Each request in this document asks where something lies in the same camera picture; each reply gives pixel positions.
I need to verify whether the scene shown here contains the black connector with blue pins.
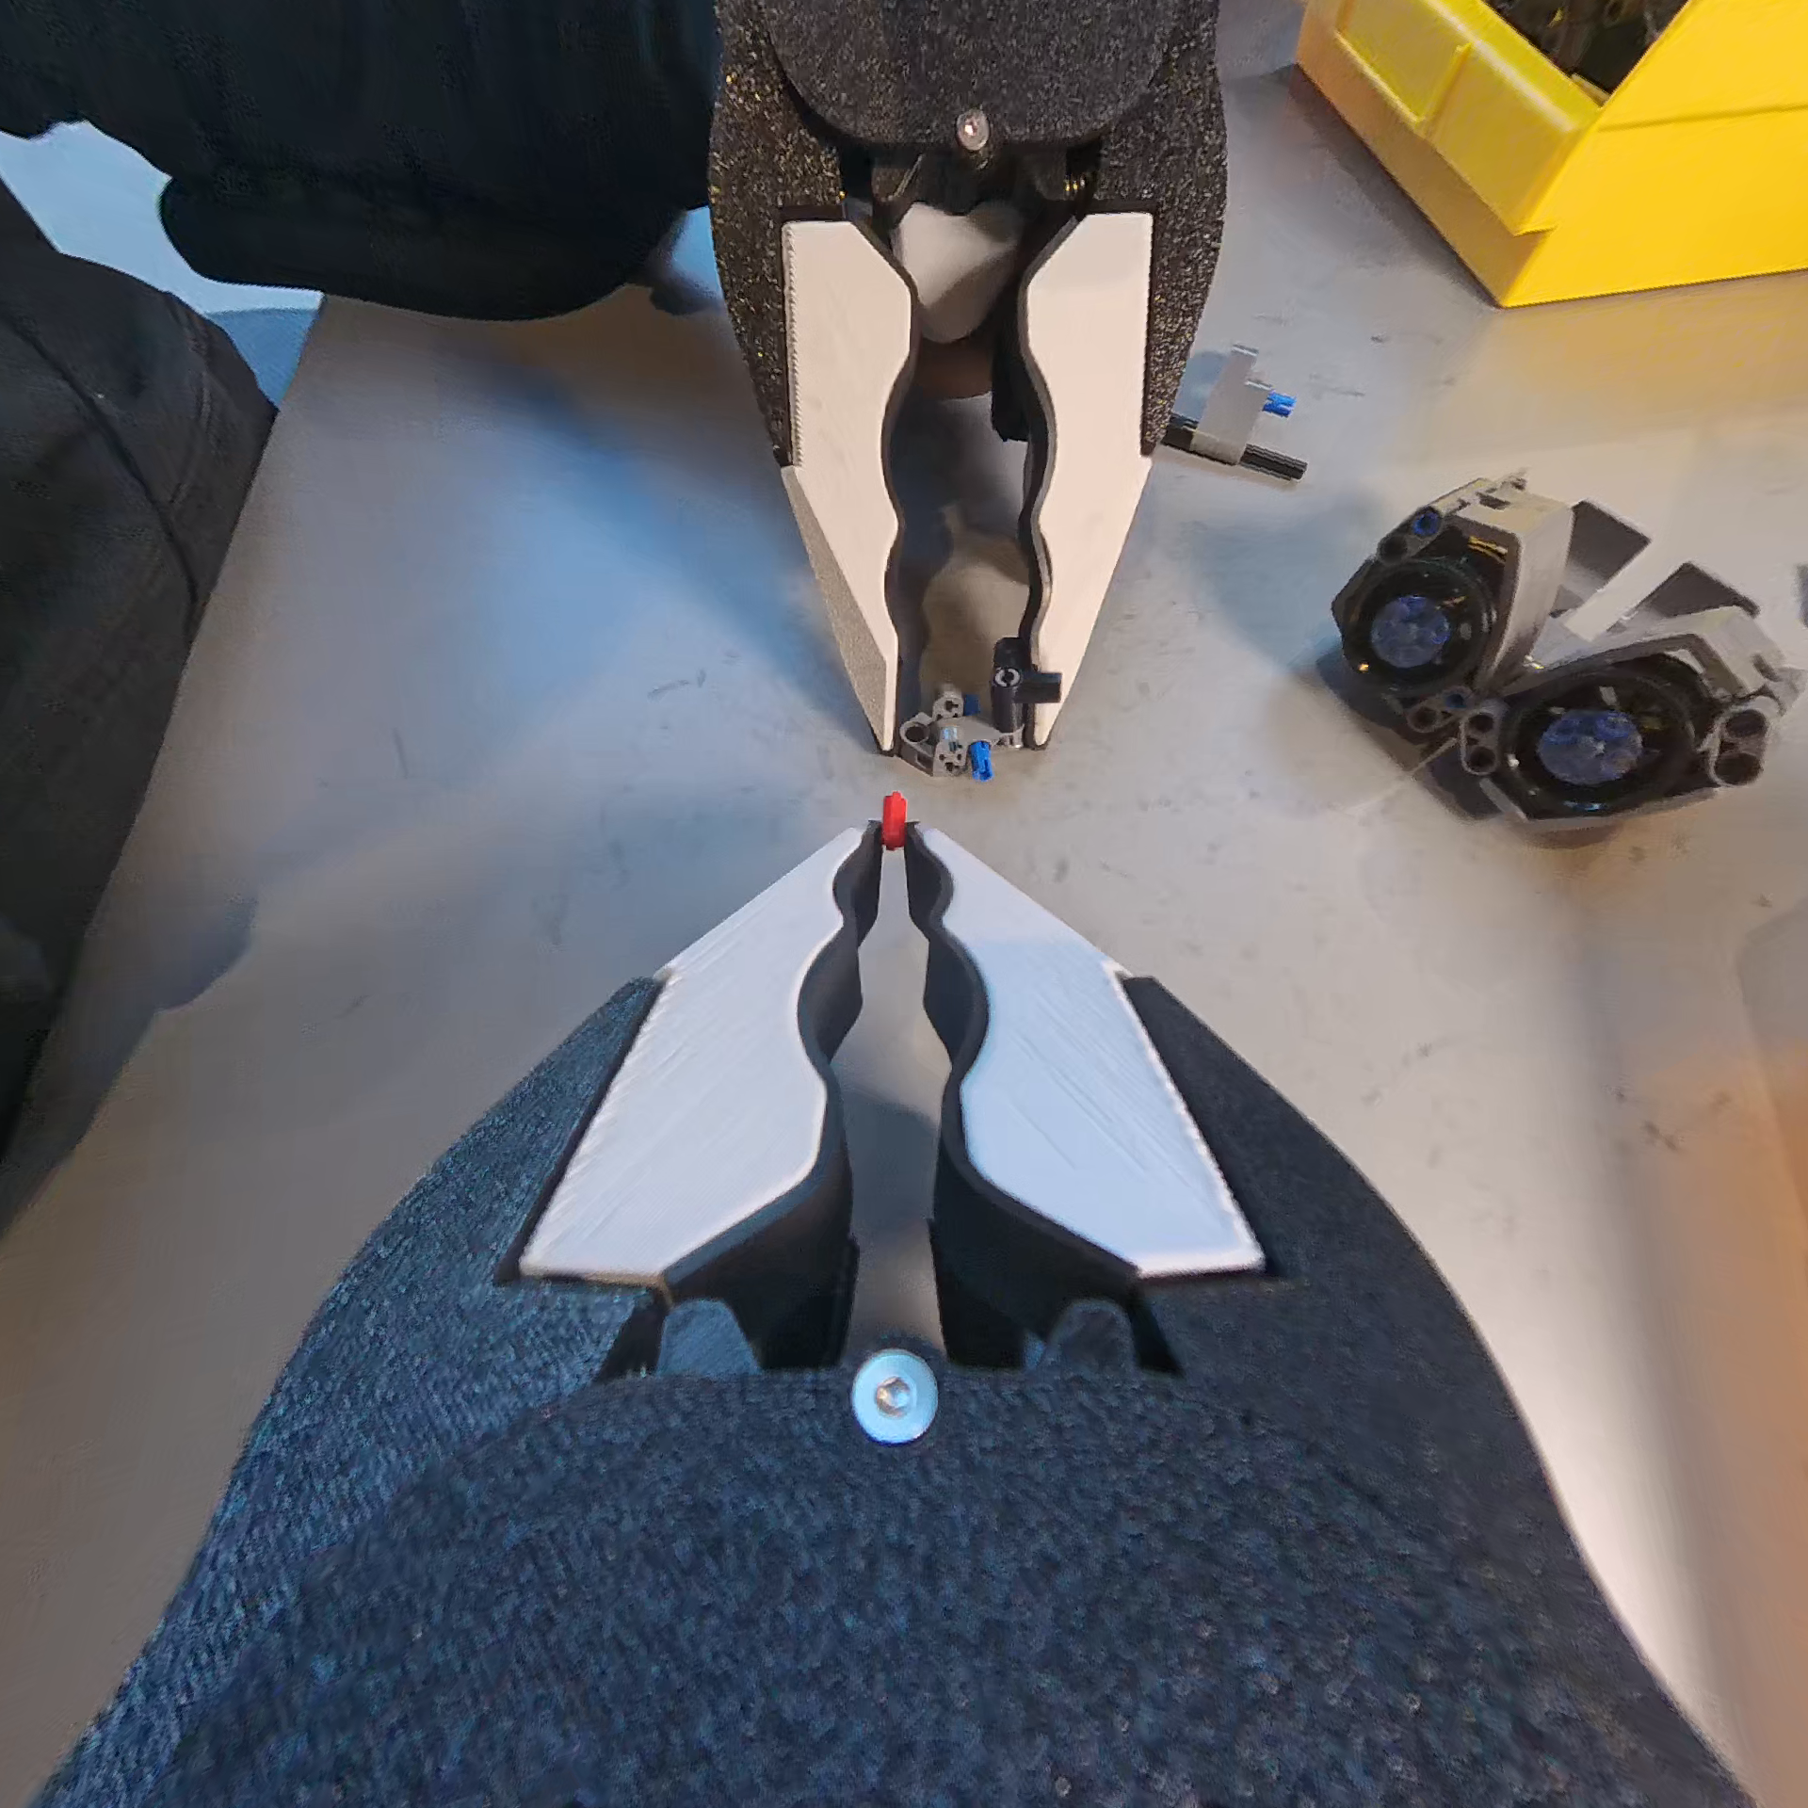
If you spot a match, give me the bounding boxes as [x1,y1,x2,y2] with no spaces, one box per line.
[948,635,1072,780]

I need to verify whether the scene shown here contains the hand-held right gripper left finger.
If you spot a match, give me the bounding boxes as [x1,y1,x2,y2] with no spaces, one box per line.
[518,821,880,1294]

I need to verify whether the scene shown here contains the grey twin engine toy assembly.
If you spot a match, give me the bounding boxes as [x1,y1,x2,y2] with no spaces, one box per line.
[1331,472,1791,840]

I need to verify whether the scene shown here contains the person's left forearm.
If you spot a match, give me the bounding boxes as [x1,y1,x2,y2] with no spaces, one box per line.
[0,0,723,324]

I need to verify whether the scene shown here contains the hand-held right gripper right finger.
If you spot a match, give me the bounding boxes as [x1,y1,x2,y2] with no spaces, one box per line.
[902,821,1269,1285]

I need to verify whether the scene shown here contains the grey beam with black axle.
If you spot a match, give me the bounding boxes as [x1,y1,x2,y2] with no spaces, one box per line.
[1161,346,1309,485]

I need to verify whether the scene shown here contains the blue-grey cloth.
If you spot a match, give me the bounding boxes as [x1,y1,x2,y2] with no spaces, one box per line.
[214,303,324,409]

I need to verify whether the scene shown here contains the grey desk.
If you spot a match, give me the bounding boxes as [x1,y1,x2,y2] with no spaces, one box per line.
[0,0,1808,1808]

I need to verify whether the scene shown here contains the grey angular connector piece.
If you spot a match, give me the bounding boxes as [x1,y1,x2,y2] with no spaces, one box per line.
[899,686,976,779]

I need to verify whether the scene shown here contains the yellow storage bin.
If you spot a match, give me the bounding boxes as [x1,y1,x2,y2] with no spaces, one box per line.
[1298,0,1808,307]

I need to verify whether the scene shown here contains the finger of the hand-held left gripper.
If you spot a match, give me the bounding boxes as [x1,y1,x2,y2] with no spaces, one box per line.
[1014,213,1157,748]
[782,210,918,750]

